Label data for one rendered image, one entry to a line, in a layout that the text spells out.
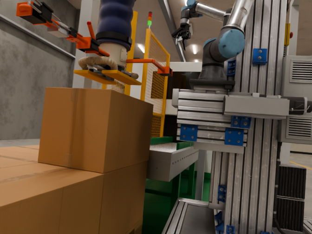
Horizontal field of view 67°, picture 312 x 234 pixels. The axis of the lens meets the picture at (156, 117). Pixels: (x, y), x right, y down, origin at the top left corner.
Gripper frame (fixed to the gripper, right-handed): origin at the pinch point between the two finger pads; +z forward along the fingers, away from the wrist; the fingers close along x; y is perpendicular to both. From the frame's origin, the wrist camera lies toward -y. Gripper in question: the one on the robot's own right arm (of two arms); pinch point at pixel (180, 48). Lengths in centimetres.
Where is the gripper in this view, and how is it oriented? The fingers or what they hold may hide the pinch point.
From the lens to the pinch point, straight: 212.1
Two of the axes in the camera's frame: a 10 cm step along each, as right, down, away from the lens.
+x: 6.0, 0.9, 7.9
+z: -0.9, 9.9, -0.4
